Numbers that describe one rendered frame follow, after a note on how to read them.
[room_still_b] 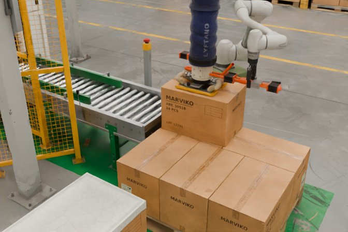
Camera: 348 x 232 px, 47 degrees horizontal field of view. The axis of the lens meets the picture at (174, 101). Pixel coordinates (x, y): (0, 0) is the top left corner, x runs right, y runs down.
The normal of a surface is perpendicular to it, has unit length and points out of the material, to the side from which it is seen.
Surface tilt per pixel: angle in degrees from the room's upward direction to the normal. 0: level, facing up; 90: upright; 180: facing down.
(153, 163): 0
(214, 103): 90
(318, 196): 0
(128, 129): 90
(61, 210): 0
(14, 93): 90
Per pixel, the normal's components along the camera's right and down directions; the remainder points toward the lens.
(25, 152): 0.84, 0.25
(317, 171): 0.00, -0.89
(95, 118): -0.54, 0.38
